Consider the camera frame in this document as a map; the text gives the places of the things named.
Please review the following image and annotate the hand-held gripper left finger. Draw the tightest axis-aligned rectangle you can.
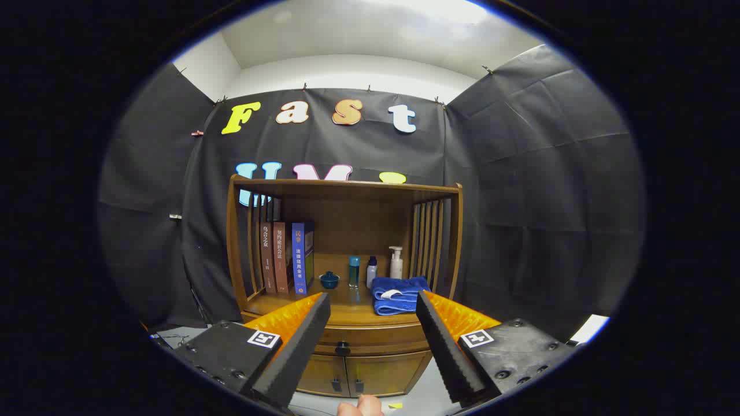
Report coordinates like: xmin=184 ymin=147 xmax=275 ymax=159
xmin=172 ymin=292 xmax=331 ymax=410

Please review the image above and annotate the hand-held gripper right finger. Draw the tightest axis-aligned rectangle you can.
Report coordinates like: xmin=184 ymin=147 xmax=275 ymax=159
xmin=415 ymin=290 xmax=579 ymax=405

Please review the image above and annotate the wooden drawer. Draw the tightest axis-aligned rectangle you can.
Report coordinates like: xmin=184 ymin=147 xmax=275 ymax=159
xmin=315 ymin=322 xmax=431 ymax=357

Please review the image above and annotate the wooden countertop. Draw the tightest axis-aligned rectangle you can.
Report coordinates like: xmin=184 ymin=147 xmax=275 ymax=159
xmin=242 ymin=280 xmax=440 ymax=329

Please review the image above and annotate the wooden cabinet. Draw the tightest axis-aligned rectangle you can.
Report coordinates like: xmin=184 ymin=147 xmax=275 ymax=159
xmin=227 ymin=175 xmax=464 ymax=399

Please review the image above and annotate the blue towel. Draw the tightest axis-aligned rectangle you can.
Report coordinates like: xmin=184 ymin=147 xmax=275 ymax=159
xmin=371 ymin=276 xmax=431 ymax=316

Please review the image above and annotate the blue book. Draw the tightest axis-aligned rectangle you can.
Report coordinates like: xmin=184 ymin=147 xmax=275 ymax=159
xmin=291 ymin=221 xmax=316 ymax=296

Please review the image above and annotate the reddish brown book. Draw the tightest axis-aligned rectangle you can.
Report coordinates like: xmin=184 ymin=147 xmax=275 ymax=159
xmin=273 ymin=222 xmax=293 ymax=294

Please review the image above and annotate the dark brown book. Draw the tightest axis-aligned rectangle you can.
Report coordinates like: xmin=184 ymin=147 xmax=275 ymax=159
xmin=260 ymin=222 xmax=276 ymax=294

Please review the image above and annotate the black backdrop cloth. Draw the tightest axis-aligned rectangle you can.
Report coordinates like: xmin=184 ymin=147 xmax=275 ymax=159
xmin=98 ymin=45 xmax=645 ymax=341

